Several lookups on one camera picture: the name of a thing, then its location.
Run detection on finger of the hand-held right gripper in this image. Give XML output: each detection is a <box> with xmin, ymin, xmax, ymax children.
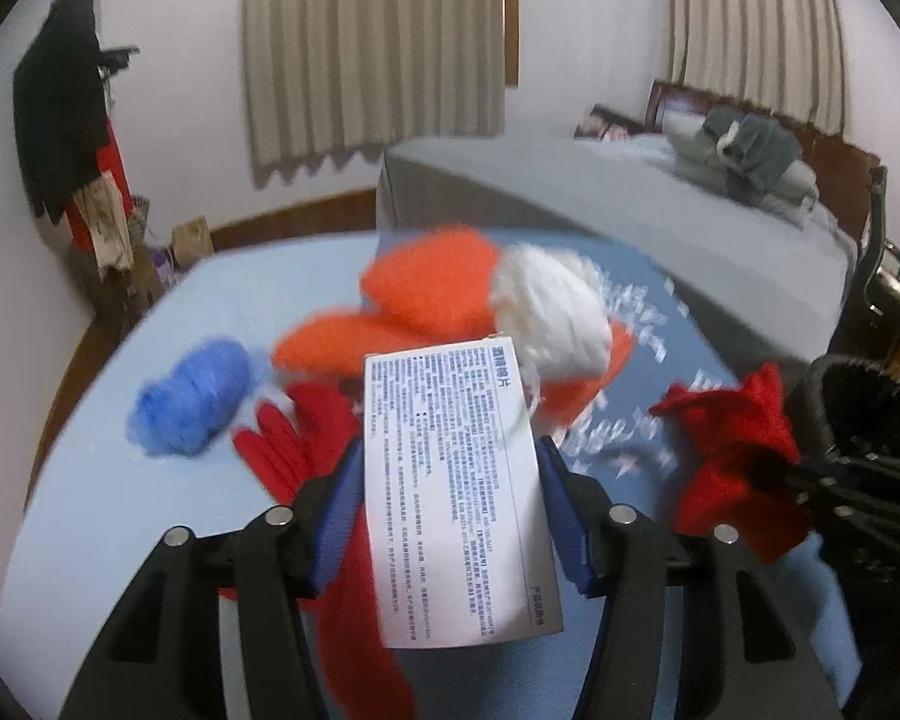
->
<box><xmin>750</xmin><ymin>457</ymin><xmax>900</xmax><ymax>541</ymax></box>

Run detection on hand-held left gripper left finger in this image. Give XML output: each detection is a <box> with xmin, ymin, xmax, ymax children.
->
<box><xmin>60</xmin><ymin>435</ymin><xmax>368</xmax><ymax>720</ymax></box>

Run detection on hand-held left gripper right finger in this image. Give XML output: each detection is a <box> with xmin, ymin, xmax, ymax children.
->
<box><xmin>536</xmin><ymin>435</ymin><xmax>845</xmax><ymax>720</ymax></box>

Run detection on black trash bin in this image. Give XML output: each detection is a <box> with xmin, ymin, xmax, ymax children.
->
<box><xmin>787</xmin><ymin>352</ymin><xmax>900</xmax><ymax>466</ymax></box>

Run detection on white printed cardboard box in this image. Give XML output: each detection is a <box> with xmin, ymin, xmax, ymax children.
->
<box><xmin>364</xmin><ymin>339</ymin><xmax>565</xmax><ymax>650</ymax></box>

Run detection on red knit cloth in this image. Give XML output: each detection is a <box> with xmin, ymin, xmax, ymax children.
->
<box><xmin>649</xmin><ymin>364</ymin><xmax>815</xmax><ymax>563</ymax></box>

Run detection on white fluffy cloth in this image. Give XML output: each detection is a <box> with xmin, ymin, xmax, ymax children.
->
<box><xmin>491</xmin><ymin>244</ymin><xmax>614</xmax><ymax>383</ymax></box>

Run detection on red knit glove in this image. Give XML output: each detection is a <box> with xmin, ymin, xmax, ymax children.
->
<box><xmin>231</xmin><ymin>381</ymin><xmax>417</xmax><ymax>720</ymax></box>

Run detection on blue printed tablecloth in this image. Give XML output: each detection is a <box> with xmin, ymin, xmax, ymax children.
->
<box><xmin>19</xmin><ymin>229</ymin><xmax>863</xmax><ymax>720</ymax></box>

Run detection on blue fluffy cloth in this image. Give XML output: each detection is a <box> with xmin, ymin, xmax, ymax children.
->
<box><xmin>124</xmin><ymin>339</ymin><xmax>254</xmax><ymax>457</ymax></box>

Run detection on black chair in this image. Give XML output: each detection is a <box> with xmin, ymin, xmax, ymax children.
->
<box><xmin>844</xmin><ymin>165</ymin><xmax>900</xmax><ymax>361</ymax></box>

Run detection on brown paper bag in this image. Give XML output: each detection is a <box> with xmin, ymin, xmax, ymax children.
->
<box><xmin>172</xmin><ymin>216</ymin><xmax>215</xmax><ymax>271</ymax></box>

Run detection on grey pillow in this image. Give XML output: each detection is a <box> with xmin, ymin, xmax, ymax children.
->
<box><xmin>660</xmin><ymin>112</ymin><xmax>818</xmax><ymax>226</ymax></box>

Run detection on brown wooden headboard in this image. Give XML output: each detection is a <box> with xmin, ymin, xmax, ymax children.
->
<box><xmin>645</xmin><ymin>79</ymin><xmax>882</xmax><ymax>241</ymax></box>

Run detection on grey bed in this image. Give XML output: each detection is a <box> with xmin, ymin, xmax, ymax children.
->
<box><xmin>375</xmin><ymin>131</ymin><xmax>860</xmax><ymax>361</ymax></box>

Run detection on dark grey folded clothes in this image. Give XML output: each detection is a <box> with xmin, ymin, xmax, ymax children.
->
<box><xmin>701</xmin><ymin>106</ymin><xmax>803</xmax><ymax>200</ymax></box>

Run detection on beige printed tote bag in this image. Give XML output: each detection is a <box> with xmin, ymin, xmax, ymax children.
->
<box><xmin>71</xmin><ymin>172</ymin><xmax>136</xmax><ymax>278</ymax></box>

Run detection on dark patterned cushion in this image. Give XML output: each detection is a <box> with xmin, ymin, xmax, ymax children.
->
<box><xmin>574</xmin><ymin>103</ymin><xmax>646</xmax><ymax>143</ymax></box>

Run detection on red garment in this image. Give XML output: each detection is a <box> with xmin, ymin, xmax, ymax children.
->
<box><xmin>64</xmin><ymin>116</ymin><xmax>132</xmax><ymax>252</ymax></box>

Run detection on wide beige striped curtain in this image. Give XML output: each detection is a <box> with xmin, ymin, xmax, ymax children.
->
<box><xmin>240</xmin><ymin>0</ymin><xmax>507</xmax><ymax>192</ymax></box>

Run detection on narrow beige striped curtain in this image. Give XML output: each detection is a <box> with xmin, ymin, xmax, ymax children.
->
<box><xmin>664</xmin><ymin>0</ymin><xmax>848</xmax><ymax>140</ymax></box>

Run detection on black coat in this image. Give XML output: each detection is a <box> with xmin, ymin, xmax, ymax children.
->
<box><xmin>11</xmin><ymin>0</ymin><xmax>117</xmax><ymax>222</ymax></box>

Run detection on black wall bracket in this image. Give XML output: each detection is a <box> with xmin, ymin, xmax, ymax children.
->
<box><xmin>97</xmin><ymin>45</ymin><xmax>140</xmax><ymax>76</ymax></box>

